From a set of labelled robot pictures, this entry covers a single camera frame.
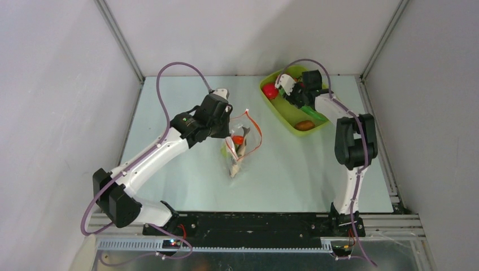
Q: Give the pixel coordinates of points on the clear zip bag orange zipper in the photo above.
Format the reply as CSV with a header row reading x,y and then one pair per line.
x,y
254,138

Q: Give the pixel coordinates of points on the grey cable duct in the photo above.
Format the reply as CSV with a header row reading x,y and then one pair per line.
x,y
152,245

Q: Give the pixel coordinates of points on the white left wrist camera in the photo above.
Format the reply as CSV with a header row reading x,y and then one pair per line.
x,y
222,92

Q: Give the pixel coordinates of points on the green cucumber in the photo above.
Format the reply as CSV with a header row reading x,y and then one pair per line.
x,y
313,113

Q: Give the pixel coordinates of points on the green plastic bin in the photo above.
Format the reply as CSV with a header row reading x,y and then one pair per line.
x,y
290,115

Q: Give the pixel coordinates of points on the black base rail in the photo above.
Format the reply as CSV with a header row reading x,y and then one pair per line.
x,y
260,228

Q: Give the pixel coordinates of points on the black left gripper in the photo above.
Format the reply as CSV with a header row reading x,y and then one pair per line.
x,y
224,132

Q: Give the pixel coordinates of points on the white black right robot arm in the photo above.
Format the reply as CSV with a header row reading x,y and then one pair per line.
x,y
355,144

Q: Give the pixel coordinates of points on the red apple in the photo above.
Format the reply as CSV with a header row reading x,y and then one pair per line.
x,y
270,91

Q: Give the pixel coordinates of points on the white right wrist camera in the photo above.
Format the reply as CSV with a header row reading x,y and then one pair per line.
x,y
285,83

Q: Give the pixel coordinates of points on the brown kiwi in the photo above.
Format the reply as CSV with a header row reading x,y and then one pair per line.
x,y
304,125

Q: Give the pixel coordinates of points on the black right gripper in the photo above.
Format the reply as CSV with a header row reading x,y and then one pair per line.
x,y
297,95

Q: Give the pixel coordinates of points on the green pear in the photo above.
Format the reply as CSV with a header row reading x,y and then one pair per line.
x,y
224,151

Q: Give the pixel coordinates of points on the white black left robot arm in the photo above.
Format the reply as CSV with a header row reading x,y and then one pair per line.
x,y
115,191

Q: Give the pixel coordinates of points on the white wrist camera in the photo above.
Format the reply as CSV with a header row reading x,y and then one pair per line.
x,y
222,92
285,83

